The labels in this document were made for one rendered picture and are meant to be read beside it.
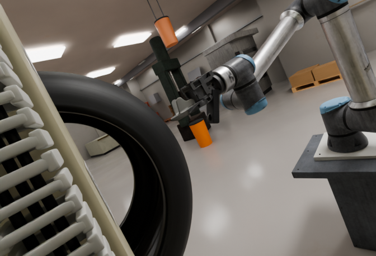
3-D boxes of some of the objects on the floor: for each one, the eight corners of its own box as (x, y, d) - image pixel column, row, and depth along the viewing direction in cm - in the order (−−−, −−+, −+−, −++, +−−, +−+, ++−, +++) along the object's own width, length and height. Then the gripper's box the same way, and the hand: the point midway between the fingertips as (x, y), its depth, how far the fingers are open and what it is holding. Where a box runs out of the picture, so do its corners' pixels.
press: (217, 125, 613) (174, 29, 582) (197, 140, 551) (147, 33, 520) (198, 129, 674) (159, 42, 643) (178, 143, 612) (133, 47, 581)
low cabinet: (118, 143, 1416) (112, 131, 1407) (134, 138, 1242) (127, 124, 1233) (91, 157, 1289) (84, 144, 1279) (104, 155, 1115) (97, 140, 1105)
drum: (207, 147, 450) (196, 123, 444) (196, 149, 477) (185, 126, 471) (216, 140, 474) (206, 116, 468) (205, 141, 501) (195, 119, 495)
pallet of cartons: (292, 93, 584) (286, 79, 579) (300, 85, 640) (295, 71, 635) (347, 77, 492) (341, 60, 487) (351, 69, 547) (346, 53, 543)
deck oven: (261, 101, 664) (233, 32, 640) (228, 110, 762) (202, 51, 737) (280, 85, 781) (257, 27, 756) (249, 95, 878) (227, 44, 854)
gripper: (202, 74, 76) (155, 104, 67) (216, 67, 68) (165, 99, 59) (214, 95, 78) (169, 127, 68) (229, 90, 70) (181, 125, 60)
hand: (175, 119), depth 65 cm, fingers closed
